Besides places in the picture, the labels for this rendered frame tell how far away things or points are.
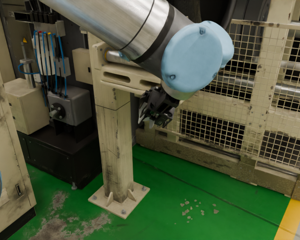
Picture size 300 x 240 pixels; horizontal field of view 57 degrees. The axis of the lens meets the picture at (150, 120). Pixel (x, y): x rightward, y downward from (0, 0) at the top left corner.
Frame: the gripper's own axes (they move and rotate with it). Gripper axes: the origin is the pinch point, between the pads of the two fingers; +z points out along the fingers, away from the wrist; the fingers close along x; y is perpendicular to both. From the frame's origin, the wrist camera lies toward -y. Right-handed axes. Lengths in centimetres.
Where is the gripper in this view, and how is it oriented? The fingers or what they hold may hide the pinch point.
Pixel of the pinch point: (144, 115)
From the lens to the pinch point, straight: 82.9
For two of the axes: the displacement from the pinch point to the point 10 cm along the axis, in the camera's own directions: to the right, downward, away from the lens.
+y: -2.1, 8.0, -5.6
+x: 8.8, 4.0, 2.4
